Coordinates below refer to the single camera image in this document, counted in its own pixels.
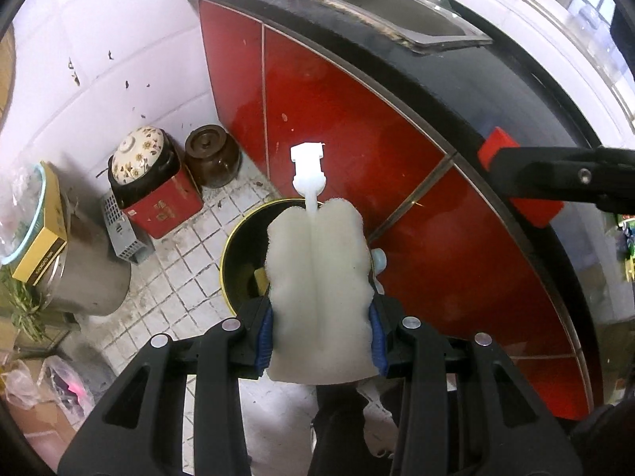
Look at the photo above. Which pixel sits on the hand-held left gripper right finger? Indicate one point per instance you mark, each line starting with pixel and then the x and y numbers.
pixel 377 342

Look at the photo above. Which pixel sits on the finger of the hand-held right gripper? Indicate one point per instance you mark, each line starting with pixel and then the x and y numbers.
pixel 538 208
pixel 501 146

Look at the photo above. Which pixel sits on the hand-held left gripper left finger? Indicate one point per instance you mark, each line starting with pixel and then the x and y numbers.
pixel 265 339

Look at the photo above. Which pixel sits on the white sponge brush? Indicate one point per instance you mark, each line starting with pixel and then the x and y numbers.
pixel 317 282

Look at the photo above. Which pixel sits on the black round trash bin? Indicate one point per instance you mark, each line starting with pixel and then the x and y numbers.
pixel 243 263

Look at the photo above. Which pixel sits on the white shoe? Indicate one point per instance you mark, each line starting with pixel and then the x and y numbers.
pixel 379 421

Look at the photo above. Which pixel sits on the person's dark trouser leg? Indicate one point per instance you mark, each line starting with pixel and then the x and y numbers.
pixel 342 431

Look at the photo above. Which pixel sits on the red kitchen cabinet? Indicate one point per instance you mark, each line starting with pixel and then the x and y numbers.
pixel 347 109

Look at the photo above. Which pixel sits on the window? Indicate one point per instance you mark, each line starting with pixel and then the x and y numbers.
pixel 590 15

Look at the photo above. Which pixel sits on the red box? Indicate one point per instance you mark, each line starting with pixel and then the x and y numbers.
pixel 166 208

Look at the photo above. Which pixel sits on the grey plastic basket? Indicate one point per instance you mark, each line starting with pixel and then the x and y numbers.
pixel 124 238

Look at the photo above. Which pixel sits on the brown ceramic jar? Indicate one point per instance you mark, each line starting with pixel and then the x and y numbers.
pixel 211 156

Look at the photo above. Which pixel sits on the large steel pot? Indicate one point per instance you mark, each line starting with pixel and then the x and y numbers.
pixel 84 272

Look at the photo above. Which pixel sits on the clear plastic bag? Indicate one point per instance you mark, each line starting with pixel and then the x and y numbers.
pixel 59 382

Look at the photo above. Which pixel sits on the black pot with floral lid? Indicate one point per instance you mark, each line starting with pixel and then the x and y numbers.
pixel 136 156

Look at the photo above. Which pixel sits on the yellow cardboard box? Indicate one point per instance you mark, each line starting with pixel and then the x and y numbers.
pixel 47 238

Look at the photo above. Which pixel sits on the green leafy vegetables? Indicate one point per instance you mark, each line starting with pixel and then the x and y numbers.
pixel 20 307

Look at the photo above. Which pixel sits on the glass bowl with teal rim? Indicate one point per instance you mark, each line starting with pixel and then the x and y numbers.
pixel 20 208

